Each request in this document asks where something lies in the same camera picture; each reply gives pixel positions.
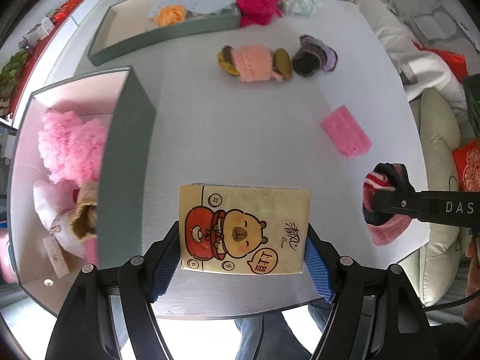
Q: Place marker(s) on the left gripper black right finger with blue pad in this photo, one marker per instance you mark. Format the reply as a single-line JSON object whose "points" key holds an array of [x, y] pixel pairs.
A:
{"points": [[399, 328]]}

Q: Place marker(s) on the white bundle with rope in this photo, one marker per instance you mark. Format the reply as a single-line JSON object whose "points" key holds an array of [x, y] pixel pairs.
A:
{"points": [[55, 206]]}

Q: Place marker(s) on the yellow capybara tissue pack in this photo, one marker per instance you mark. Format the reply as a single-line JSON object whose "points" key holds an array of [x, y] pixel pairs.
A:
{"points": [[243, 230]]}

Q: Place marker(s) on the purple brown knitted pouch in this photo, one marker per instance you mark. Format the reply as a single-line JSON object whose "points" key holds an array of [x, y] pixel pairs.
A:
{"points": [[313, 56]]}

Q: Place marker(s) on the red striped pink sock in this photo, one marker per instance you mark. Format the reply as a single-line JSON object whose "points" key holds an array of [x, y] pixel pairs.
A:
{"points": [[382, 188]]}

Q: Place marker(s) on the light pink fluffy plush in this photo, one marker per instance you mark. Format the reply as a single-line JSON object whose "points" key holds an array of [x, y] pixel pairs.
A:
{"points": [[71, 149]]}

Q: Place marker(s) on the pink knitted item olive ends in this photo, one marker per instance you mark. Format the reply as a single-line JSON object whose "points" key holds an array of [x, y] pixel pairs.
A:
{"points": [[256, 63]]}

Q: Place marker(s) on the white grey sofa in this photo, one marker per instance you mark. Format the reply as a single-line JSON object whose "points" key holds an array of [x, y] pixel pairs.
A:
{"points": [[438, 104]]}

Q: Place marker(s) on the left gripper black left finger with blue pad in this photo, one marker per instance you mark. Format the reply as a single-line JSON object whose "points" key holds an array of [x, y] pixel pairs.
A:
{"points": [[85, 326]]}

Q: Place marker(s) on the magenta fluffy plush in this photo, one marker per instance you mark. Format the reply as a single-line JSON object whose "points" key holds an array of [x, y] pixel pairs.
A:
{"points": [[258, 12]]}

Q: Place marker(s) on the beige knitted pouch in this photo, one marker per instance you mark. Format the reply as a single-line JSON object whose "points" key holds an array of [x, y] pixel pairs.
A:
{"points": [[84, 218]]}

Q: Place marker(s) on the pink plastic stool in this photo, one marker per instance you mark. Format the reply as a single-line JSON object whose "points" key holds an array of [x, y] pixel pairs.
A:
{"points": [[7, 271]]}

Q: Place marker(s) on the large green-edged storage box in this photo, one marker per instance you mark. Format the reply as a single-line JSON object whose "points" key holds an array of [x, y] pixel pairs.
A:
{"points": [[116, 97]]}

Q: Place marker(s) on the pink sponge block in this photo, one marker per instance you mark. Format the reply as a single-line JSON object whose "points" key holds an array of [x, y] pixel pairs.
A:
{"points": [[346, 134], [91, 251]]}

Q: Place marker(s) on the shallow green tray box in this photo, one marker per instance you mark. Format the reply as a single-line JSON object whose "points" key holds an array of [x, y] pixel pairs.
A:
{"points": [[126, 27]]}

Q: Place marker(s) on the orange yarn ball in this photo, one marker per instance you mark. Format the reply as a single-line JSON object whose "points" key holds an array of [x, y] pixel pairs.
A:
{"points": [[170, 15]]}

